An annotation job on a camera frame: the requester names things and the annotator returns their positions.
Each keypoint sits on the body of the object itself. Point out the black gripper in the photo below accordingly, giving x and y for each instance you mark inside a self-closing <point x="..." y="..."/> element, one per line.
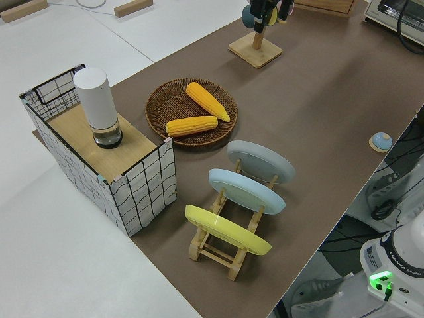
<point x="261" y="6"/>

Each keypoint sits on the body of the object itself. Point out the pink mug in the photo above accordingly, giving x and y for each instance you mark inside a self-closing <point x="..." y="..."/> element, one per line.
<point x="291" y="8"/>

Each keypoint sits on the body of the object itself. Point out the white cup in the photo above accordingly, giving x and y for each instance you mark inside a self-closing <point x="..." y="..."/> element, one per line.
<point x="96" y="96"/>

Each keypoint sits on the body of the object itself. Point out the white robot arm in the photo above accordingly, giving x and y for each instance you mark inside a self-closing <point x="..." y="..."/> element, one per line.
<point x="397" y="265"/>

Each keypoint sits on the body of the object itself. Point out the blue mug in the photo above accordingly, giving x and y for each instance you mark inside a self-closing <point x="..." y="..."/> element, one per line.
<point x="246" y="16"/>

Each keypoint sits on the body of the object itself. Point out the wooden mug tree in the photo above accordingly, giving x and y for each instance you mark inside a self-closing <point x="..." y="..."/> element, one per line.
<point x="256" y="53"/>

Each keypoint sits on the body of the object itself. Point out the large wooden box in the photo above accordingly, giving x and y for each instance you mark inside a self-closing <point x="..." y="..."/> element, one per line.
<point x="331" y="8"/>

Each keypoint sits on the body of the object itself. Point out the brown table mat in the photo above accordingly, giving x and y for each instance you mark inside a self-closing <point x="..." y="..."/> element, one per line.
<point x="331" y="99"/>

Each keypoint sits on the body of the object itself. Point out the yellow corn cob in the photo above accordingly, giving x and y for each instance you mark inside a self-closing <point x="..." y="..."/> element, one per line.
<point x="190" y="126"/>
<point x="205" y="99"/>

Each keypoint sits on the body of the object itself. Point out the white toaster oven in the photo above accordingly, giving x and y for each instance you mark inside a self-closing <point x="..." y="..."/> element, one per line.
<point x="377" y="10"/>

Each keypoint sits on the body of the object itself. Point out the brown wicker basket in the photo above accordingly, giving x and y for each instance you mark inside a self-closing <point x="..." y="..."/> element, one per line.
<point x="165" y="102"/>

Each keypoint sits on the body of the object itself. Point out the grey plate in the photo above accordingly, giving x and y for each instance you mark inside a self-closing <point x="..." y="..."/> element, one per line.
<point x="258" y="160"/>

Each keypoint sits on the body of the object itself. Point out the wooden block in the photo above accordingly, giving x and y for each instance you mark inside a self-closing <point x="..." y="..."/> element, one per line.
<point x="127" y="8"/>
<point x="10" y="15"/>

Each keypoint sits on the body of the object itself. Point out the light blue plate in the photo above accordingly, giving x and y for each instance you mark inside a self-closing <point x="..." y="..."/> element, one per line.
<point x="245" y="192"/>

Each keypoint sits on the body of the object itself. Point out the white round disc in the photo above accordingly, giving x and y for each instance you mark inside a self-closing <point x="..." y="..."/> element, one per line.
<point x="89" y="3"/>

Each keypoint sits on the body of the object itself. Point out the yellow plate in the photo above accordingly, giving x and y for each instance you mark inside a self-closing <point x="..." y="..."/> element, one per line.
<point x="225" y="230"/>

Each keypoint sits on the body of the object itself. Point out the wooden shelf board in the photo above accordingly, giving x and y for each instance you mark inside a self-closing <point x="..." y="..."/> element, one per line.
<point x="76" y="139"/>

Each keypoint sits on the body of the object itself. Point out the wooden plate rack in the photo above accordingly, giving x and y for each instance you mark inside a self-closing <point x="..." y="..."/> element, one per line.
<point x="212" y="253"/>

